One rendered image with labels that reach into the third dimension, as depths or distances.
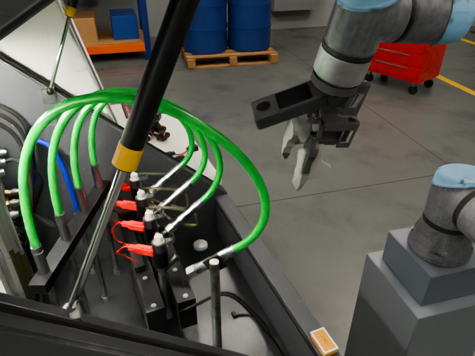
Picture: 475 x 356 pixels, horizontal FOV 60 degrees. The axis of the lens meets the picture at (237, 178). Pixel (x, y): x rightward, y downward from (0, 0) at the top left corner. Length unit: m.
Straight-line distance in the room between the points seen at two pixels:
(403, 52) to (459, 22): 4.25
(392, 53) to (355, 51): 4.38
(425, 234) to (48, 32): 0.97
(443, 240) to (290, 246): 1.45
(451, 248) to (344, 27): 0.69
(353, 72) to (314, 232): 2.03
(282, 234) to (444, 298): 1.48
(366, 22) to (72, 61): 0.64
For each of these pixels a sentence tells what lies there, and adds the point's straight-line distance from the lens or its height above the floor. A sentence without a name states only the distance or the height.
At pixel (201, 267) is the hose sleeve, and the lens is 0.70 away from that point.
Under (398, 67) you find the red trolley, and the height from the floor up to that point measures 0.26.
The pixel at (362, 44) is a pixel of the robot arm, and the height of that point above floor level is 1.48.
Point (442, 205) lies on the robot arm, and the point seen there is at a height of 1.06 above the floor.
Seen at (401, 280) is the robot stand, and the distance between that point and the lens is 1.20.
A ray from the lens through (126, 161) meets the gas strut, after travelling 0.31.
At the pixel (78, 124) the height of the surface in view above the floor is 1.29.
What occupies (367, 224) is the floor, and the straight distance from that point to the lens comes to 2.72.
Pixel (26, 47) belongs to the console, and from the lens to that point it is 0.98.
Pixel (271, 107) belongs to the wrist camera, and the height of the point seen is 1.37.
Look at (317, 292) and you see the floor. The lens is 2.22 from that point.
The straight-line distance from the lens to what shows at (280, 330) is 0.96.
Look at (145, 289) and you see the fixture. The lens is 0.88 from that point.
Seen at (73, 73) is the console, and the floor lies 1.33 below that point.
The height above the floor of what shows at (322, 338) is 0.96.
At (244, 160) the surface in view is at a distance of 0.57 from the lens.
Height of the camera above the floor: 1.61
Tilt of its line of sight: 32 degrees down
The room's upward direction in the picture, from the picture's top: straight up
